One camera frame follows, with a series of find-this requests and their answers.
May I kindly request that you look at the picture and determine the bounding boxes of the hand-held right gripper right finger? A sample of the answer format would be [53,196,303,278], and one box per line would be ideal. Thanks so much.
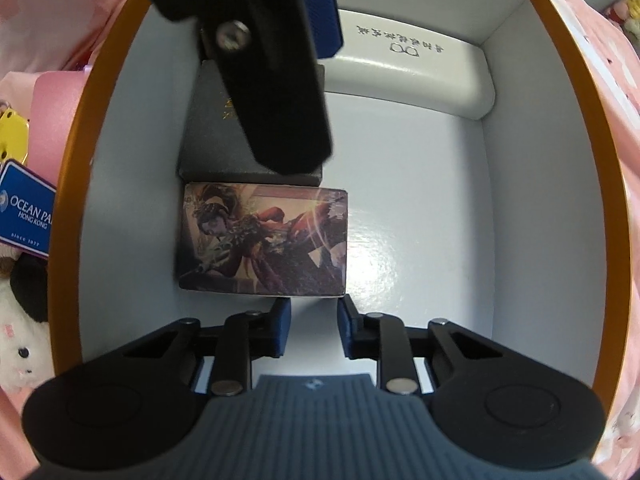
[336,295,521,395]

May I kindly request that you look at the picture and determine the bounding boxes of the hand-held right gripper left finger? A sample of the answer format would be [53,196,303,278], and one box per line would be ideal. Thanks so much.
[100,299,292,396]

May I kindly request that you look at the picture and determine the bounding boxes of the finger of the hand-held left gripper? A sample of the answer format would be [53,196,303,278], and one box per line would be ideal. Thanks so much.
[135,0,345,175]

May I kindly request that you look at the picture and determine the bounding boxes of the dark grey small box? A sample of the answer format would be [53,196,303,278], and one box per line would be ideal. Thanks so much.
[177,60,326,186]

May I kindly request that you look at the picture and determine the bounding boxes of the illustrated card pack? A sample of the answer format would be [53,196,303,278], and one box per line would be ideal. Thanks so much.
[177,182,351,297]

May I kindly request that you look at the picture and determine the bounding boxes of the white glasses case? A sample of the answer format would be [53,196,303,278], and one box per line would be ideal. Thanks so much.
[320,7,497,121]

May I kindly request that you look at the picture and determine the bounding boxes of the orange cardboard box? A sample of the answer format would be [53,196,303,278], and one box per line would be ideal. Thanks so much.
[52,0,633,466]

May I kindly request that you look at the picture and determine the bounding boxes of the pink card wallet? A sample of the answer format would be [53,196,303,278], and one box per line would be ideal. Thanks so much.
[25,67,93,196]

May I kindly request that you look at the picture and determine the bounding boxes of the white plush toy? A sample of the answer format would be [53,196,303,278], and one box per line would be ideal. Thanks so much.
[0,255,53,396]

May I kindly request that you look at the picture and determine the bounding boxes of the blue keychain tag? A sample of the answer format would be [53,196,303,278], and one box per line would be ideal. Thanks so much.
[0,159,58,261]

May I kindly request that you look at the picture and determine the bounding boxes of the pink cloud print blanket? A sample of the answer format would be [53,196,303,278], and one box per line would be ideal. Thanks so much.
[0,0,640,480]

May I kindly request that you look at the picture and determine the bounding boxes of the clear tube of plush toys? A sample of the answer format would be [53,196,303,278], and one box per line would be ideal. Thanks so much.
[602,0,640,51]

